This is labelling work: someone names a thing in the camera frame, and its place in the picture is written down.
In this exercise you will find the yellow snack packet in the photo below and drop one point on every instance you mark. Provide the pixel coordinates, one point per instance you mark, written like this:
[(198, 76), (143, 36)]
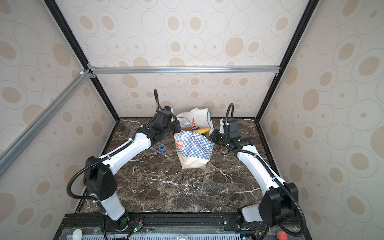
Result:
[(203, 131)]

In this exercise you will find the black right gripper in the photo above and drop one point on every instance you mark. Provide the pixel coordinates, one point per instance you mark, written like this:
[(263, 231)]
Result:
[(217, 138)]

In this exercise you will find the purple marker pen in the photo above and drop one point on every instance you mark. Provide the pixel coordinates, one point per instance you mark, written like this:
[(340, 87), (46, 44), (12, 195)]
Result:
[(158, 152)]

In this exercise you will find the red emergency button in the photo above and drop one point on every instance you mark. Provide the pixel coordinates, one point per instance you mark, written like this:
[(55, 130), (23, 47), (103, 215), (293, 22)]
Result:
[(281, 235)]

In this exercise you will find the blue tape roll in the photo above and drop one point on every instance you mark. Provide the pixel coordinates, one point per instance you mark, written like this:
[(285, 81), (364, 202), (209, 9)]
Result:
[(162, 148)]

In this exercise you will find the black corner frame post left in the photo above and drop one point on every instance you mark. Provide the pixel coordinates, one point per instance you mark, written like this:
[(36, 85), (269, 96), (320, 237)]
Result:
[(59, 18)]

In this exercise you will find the white round knob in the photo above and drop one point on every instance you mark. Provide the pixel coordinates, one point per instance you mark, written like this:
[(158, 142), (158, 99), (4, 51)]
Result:
[(77, 234)]

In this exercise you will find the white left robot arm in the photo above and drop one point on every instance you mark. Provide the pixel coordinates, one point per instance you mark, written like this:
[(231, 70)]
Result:
[(99, 173)]

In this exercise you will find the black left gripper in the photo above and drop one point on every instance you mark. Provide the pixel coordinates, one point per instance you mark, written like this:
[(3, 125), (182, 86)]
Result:
[(177, 122)]

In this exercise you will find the black corner frame post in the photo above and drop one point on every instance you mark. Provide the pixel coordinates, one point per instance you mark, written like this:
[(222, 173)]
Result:
[(59, 18), (302, 25)]

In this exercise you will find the aluminium rail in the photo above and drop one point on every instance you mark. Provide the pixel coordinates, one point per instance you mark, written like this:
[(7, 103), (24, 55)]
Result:
[(22, 141), (180, 70)]

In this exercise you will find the blue checkered paper bag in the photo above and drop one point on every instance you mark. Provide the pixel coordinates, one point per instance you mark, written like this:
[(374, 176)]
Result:
[(194, 150)]

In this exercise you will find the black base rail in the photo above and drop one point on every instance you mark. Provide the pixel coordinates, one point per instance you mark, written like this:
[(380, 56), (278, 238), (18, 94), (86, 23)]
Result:
[(163, 226)]

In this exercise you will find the aluminium rail left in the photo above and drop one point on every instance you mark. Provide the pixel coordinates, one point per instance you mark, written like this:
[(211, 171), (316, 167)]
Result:
[(22, 141)]

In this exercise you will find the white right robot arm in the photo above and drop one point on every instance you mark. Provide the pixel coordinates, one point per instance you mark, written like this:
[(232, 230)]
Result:
[(279, 205)]

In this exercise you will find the black corner frame post right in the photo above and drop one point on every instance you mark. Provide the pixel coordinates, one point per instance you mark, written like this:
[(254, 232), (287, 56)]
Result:
[(302, 25)]

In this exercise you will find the aluminium rail back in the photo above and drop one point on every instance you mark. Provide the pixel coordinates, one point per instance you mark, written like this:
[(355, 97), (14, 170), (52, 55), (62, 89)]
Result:
[(180, 70)]

